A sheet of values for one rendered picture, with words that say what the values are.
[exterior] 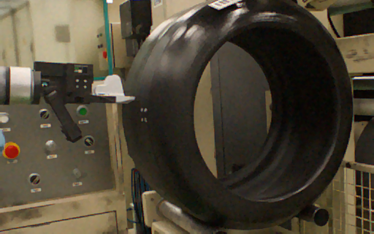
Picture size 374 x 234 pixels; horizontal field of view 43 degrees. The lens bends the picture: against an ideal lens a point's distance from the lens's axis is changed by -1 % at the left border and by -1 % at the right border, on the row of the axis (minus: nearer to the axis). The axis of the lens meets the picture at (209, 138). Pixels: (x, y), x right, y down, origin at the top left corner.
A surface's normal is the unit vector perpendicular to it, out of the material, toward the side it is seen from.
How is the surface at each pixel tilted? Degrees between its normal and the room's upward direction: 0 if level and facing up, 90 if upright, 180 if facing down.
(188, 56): 84
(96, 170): 90
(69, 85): 90
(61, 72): 90
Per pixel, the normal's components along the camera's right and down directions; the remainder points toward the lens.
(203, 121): 0.43, 0.09
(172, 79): -0.34, -0.13
